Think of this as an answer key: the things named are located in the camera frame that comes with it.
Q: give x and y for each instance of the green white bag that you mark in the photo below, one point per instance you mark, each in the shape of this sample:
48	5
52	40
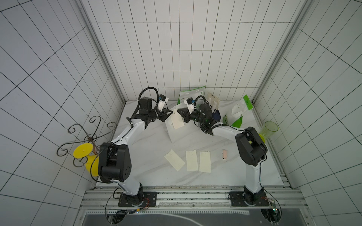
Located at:
193	93
234	117

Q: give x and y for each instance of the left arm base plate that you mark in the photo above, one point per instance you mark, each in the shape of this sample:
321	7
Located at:
138	199

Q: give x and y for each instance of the aluminium mounting rail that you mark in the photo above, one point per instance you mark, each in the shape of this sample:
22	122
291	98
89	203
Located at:
190	198

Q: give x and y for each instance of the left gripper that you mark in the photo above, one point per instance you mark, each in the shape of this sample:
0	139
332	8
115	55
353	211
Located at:
164	115

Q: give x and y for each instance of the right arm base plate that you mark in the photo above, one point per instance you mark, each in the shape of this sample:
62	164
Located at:
242	199

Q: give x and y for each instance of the yellow plastic goblet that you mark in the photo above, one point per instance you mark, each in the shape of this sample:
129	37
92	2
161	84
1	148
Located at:
85	152

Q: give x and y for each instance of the clear green plastic cup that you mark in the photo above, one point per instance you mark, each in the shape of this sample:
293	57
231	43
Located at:
268	129

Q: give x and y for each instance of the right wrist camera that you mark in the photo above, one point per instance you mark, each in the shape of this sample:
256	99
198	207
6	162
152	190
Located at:
189	102

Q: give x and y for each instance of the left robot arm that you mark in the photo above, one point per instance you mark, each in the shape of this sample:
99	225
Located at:
115	163

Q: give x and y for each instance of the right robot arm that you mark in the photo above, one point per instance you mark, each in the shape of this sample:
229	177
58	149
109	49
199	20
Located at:
252	149

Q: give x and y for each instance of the navy blue beige bag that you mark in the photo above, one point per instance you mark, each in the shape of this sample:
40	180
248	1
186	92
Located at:
214	104

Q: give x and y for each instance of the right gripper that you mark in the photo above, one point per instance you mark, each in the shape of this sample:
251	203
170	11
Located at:
187	114

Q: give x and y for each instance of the black wire scroll stand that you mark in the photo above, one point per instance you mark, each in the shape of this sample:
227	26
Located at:
93	131

